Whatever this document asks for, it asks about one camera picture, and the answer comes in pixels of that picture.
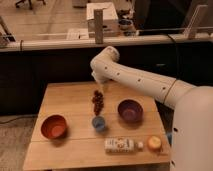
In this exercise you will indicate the blue sponge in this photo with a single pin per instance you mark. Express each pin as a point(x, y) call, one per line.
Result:
point(169, 136)

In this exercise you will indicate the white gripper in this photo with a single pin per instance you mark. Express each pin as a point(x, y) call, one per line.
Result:
point(101, 81)

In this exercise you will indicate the small blue cup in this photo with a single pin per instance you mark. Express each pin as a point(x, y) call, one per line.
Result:
point(98, 123)

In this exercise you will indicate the white plastic bottle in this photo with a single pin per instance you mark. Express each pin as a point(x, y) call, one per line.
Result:
point(122, 145)

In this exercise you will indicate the orange yellow apple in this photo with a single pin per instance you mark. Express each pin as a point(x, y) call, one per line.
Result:
point(154, 143)

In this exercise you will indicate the purple bowl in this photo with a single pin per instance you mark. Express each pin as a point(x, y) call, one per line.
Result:
point(130, 111)

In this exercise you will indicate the black office chair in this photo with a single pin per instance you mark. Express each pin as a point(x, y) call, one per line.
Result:
point(29, 2)

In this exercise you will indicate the dark red grape bunch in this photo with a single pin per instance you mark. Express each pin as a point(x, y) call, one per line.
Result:
point(98, 101)

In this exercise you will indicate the wooden table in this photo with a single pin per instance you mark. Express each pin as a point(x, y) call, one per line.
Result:
point(83, 147)

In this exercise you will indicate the red bowl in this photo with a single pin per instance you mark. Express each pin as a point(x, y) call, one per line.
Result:
point(54, 127)

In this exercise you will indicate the dark bowl on counter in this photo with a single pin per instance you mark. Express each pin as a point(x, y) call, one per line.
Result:
point(125, 24)

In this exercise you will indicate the white angled bracket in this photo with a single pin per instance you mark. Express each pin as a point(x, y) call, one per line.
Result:
point(191, 30)

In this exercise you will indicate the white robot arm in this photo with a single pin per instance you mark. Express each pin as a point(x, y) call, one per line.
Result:
point(192, 135)

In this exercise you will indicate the grey upright post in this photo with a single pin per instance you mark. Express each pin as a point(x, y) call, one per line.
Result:
point(98, 26)

